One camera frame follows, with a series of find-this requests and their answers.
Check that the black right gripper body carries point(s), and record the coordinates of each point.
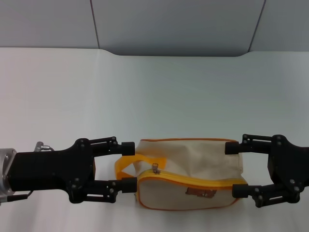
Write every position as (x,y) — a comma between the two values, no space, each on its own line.
(289,164)

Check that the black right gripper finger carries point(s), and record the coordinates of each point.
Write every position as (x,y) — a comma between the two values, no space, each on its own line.
(260,192)
(251,145)

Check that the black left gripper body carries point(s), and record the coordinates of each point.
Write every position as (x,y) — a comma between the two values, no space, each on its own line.
(48,169)

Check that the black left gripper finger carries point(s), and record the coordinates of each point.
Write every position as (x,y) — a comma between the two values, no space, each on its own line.
(106,147)
(103,189)

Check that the white and silver left arm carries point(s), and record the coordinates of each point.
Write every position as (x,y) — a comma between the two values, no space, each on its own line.
(6,174)

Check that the silver metal zipper pull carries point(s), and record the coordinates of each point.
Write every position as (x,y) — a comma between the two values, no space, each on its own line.
(156,168)

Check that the beige food bag orange trim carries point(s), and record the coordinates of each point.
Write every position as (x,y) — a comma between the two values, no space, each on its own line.
(193,166)

